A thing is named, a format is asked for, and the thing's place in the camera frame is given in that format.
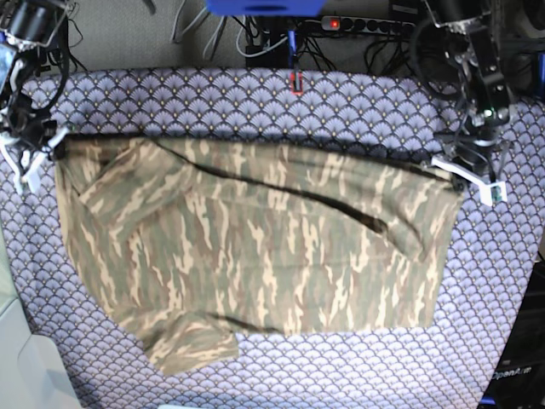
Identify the blue vertical clamp post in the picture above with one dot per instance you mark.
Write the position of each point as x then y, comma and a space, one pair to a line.
292, 48

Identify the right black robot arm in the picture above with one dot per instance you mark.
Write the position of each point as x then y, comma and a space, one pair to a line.
28, 29

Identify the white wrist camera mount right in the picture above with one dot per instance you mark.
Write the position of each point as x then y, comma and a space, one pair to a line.
25, 160

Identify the camouflage T-shirt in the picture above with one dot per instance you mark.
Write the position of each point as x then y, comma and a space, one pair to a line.
187, 243

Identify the red black table clamp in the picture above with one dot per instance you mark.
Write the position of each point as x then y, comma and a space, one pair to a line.
296, 83

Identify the black OpenArm box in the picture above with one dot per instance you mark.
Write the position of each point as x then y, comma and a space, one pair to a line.
518, 380

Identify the purple fan-pattern tablecloth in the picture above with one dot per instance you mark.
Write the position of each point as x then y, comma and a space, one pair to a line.
449, 365

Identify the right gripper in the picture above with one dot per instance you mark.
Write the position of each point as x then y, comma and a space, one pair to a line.
27, 128

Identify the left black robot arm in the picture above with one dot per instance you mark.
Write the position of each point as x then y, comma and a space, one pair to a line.
482, 94

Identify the blue mount plate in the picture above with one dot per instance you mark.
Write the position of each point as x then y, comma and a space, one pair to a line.
266, 7

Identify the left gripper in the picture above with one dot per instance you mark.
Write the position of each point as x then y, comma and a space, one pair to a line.
479, 150

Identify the white plastic bin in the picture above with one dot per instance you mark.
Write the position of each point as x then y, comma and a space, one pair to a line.
32, 372

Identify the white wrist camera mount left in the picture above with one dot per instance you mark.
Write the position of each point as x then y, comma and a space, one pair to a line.
490, 193

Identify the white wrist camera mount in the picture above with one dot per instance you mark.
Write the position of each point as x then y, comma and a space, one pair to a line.
25, 160
490, 193

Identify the black power strip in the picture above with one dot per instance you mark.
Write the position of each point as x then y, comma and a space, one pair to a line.
358, 25

